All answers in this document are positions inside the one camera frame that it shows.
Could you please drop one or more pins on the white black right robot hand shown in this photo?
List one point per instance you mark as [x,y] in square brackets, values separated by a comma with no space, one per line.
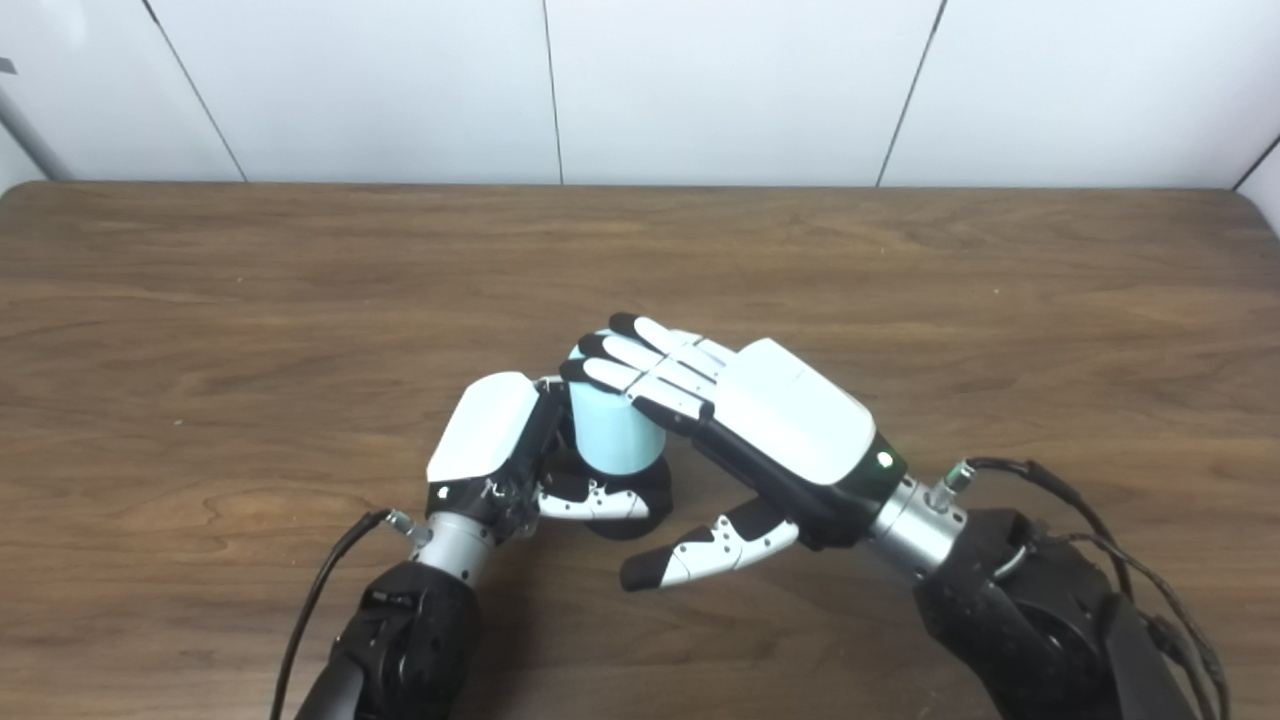
[795,420]

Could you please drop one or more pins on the grey wall corner strip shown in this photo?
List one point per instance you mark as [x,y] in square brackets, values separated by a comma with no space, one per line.
[30,140]

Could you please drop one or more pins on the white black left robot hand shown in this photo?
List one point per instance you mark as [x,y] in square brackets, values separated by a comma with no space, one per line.
[482,430]

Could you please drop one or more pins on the light blue cylinder cup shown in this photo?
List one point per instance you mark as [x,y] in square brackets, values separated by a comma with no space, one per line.
[612,440]

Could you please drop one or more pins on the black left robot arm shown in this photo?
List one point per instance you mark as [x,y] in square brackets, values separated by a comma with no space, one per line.
[400,640]

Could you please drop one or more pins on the black flared nozzle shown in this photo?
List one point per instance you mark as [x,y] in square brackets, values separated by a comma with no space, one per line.
[645,505]

